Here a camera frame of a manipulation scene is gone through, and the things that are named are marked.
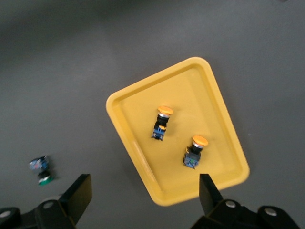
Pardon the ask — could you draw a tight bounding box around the yellow push button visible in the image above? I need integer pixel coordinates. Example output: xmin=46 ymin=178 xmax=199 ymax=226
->
xmin=183 ymin=135 xmax=209 ymax=170
xmin=151 ymin=106 xmax=174 ymax=142

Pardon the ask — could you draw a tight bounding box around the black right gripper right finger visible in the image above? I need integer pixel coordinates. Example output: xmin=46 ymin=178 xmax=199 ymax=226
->
xmin=190 ymin=174 xmax=259 ymax=229

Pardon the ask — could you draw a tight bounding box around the green push button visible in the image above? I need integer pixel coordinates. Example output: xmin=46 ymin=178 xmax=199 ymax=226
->
xmin=29 ymin=155 xmax=52 ymax=187

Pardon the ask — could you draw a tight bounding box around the yellow plastic tray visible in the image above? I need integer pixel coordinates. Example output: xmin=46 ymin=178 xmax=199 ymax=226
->
xmin=105 ymin=56 xmax=250 ymax=207

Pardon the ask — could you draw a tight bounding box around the dark grey table mat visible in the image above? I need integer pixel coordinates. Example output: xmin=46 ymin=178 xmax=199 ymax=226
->
xmin=0 ymin=0 xmax=305 ymax=229

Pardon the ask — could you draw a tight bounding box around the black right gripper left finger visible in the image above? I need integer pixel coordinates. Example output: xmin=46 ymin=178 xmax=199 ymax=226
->
xmin=20 ymin=174 xmax=93 ymax=229

